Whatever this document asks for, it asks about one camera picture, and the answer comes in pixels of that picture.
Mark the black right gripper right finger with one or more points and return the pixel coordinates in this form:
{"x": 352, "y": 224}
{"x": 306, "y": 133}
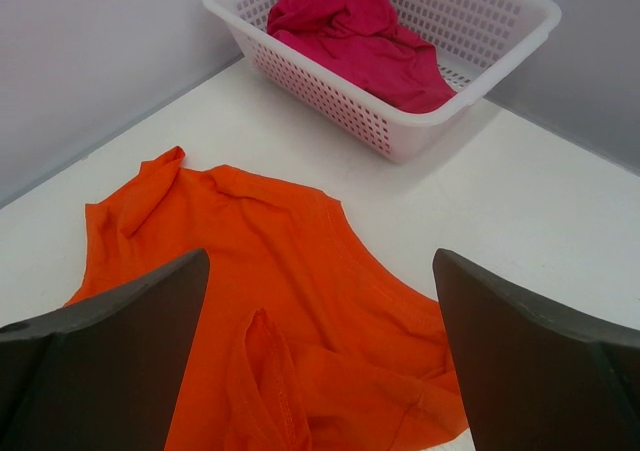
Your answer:
{"x": 535, "y": 374}

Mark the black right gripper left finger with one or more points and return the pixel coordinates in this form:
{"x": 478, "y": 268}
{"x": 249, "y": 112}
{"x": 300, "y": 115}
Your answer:
{"x": 103, "y": 373}

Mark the white plastic basket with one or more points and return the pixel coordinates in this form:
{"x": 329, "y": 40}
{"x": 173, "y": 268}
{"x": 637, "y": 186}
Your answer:
{"x": 478, "y": 44}

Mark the orange t-shirt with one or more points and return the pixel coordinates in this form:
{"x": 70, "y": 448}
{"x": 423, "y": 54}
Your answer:
{"x": 305, "y": 341}

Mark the magenta crumpled t-shirt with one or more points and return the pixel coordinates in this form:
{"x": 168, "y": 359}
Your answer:
{"x": 363, "y": 42}

